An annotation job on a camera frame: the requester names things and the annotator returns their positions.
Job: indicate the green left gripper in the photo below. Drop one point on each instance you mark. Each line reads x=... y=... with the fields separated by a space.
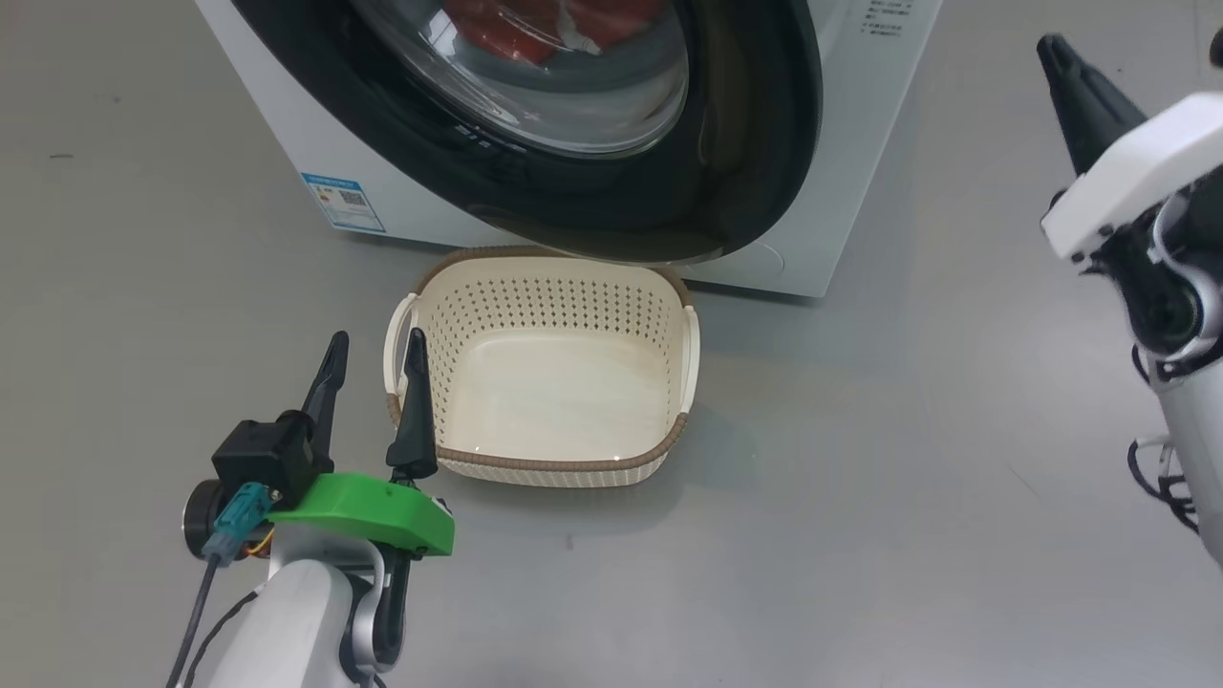
x=373 y=506

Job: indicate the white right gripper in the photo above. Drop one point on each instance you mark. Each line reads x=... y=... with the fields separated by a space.
x=1137 y=162

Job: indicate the red white-striped garment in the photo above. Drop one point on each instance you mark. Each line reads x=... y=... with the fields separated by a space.
x=497 y=29

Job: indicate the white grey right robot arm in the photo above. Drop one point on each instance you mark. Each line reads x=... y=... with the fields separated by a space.
x=1194 y=420

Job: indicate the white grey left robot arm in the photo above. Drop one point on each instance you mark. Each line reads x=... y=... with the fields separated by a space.
x=296 y=612

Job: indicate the cream perforated laundry basket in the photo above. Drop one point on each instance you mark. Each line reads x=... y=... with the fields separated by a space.
x=554 y=401

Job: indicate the white front-load washing machine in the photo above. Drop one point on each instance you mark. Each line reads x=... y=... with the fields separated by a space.
x=860 y=143

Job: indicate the blue energy label sticker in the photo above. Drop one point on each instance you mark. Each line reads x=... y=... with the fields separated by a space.
x=344 y=203

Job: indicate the small black text sticker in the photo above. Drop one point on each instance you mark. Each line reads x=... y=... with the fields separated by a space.
x=887 y=17

